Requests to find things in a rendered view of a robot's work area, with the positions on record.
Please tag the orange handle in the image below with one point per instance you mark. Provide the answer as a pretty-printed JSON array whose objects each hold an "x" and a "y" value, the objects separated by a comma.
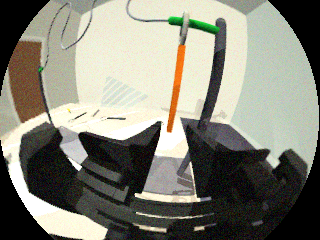
[{"x": 179, "y": 70}]

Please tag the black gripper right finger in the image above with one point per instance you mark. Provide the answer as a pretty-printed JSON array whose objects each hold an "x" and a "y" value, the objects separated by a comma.
[{"x": 213, "y": 163}]

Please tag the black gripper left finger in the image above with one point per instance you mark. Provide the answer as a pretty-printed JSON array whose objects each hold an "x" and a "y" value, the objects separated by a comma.
[{"x": 134, "y": 154}]

